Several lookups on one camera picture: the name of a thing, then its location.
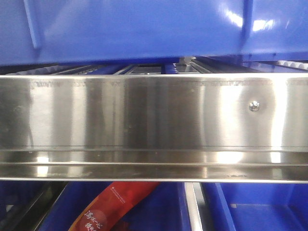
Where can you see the right white roller track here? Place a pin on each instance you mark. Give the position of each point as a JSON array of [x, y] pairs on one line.
[[284, 66]]

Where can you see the large blue plastic bin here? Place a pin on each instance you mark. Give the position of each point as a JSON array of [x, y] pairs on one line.
[[87, 31]]

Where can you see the red snack package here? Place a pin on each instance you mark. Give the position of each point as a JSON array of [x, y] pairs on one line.
[[111, 205]]

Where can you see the silver screw on beam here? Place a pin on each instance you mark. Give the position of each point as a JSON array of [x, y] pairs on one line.
[[254, 106]]

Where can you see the left white roller track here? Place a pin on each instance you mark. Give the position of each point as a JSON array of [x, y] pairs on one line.
[[47, 69]]

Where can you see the lower right blue bin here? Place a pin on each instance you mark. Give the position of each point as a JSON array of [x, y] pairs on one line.
[[258, 206]]

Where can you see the steel divider rail below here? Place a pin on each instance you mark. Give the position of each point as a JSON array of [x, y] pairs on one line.
[[195, 201]]

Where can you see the middle white roller track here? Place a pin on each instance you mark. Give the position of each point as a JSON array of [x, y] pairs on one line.
[[193, 66]]

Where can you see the white roller track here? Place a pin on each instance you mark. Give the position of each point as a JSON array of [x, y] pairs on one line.
[[193, 66], [284, 66], [47, 69]]

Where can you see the stainless steel rack beam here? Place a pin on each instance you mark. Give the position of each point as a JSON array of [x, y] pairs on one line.
[[191, 127]]

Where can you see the lower left blue bin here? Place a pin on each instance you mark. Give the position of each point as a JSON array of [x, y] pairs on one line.
[[54, 206]]

